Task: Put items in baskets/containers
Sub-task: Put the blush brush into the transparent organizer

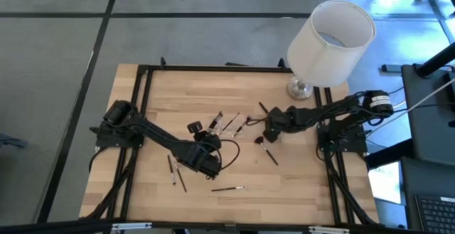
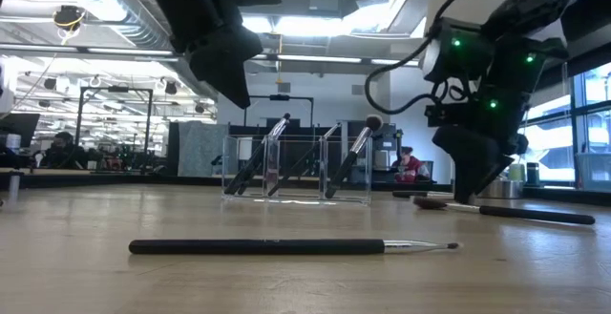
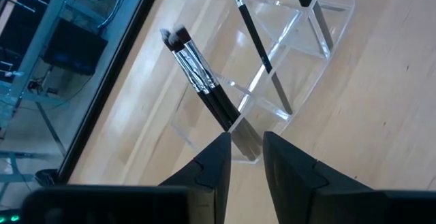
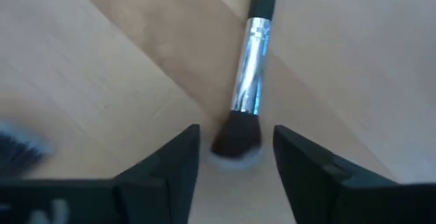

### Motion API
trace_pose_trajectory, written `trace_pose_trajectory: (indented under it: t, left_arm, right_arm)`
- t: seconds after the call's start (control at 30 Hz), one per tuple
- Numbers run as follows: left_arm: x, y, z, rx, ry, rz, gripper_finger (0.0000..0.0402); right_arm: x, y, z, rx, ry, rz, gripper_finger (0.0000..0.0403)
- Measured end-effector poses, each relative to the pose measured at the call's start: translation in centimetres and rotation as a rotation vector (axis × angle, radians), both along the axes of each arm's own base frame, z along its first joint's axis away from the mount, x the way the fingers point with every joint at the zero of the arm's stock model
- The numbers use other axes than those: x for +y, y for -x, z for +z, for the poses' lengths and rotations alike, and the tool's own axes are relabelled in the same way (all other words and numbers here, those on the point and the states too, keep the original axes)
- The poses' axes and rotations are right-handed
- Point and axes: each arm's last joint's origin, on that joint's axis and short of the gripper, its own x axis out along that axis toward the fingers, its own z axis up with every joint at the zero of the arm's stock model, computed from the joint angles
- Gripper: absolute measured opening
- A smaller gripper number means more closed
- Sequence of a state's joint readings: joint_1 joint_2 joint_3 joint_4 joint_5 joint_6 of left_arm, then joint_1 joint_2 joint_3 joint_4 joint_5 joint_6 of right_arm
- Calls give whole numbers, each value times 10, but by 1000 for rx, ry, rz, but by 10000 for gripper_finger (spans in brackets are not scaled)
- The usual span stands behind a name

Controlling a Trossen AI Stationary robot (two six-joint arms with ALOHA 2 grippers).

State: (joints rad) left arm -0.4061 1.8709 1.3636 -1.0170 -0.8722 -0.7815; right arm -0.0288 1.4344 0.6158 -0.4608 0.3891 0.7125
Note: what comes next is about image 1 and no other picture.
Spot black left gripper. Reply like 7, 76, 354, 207
184, 120, 222, 180

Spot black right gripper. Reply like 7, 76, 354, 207
263, 106, 303, 144

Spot black clear-ferrule makeup brush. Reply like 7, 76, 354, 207
213, 111, 224, 131

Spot thick black powder brush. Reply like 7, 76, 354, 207
232, 115, 252, 138

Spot clear acrylic brush organizer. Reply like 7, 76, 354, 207
207, 111, 252, 139

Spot black fan makeup brush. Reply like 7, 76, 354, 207
253, 135, 279, 166

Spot black pointed-tip makeup brush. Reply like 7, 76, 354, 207
210, 186, 246, 193

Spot silver lamp with white shade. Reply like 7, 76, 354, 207
286, 0, 377, 102

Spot grey floor box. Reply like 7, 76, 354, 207
381, 63, 403, 73

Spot dark grey keyboard desk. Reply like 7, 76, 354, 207
400, 156, 455, 234

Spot black pole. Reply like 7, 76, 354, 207
415, 41, 455, 79

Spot black computer keyboard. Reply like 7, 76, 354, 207
414, 194, 455, 232

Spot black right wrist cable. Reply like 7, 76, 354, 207
245, 117, 272, 127

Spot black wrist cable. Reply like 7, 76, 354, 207
245, 117, 272, 127
212, 139, 242, 171

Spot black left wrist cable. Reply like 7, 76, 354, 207
212, 139, 242, 171

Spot black table frame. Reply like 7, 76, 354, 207
78, 56, 382, 234

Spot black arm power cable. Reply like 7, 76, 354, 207
316, 144, 378, 226
80, 147, 138, 223

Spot silver frame bracket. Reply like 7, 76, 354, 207
308, 225, 352, 234
111, 221, 153, 232

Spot white cable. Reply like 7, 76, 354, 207
365, 78, 455, 138

